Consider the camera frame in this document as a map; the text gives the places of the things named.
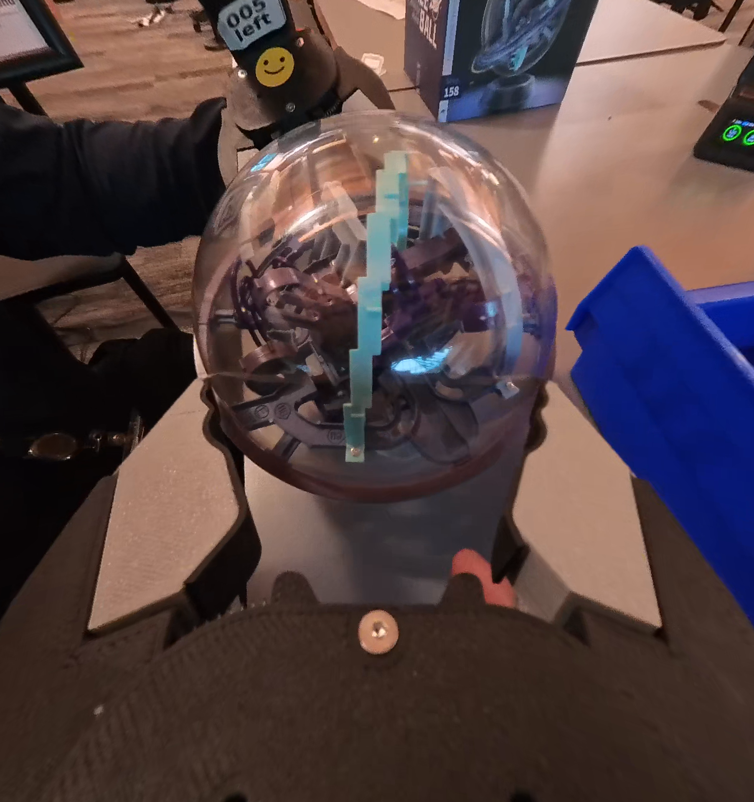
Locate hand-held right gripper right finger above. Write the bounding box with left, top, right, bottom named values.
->
left=499, top=383, right=664, bottom=632

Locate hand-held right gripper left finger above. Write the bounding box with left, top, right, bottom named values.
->
left=85, top=376, right=257, bottom=635

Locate clear plastic maze ball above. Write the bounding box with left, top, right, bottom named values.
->
left=192, top=109, right=556, bottom=502

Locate person's left forearm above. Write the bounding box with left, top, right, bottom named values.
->
left=0, top=84, right=228, bottom=261

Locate person's right hand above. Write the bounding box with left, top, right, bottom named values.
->
left=451, top=548, right=517, bottom=609

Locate person's black clothing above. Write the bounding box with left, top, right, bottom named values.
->
left=0, top=288, right=202, bottom=652

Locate metal badge reel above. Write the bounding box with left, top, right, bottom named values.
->
left=0, top=410, right=147, bottom=464

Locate large blue plastic bin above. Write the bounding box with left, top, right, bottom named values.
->
left=565, top=246, right=754, bottom=665

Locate dark printed game box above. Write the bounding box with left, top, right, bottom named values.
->
left=404, top=0, right=598, bottom=123

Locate black office chair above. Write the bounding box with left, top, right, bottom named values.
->
left=0, top=251, right=180, bottom=333

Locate framed marker sign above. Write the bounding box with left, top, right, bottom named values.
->
left=0, top=0, right=84, bottom=117

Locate black device with green display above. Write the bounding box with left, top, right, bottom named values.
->
left=693, top=47, right=754, bottom=165

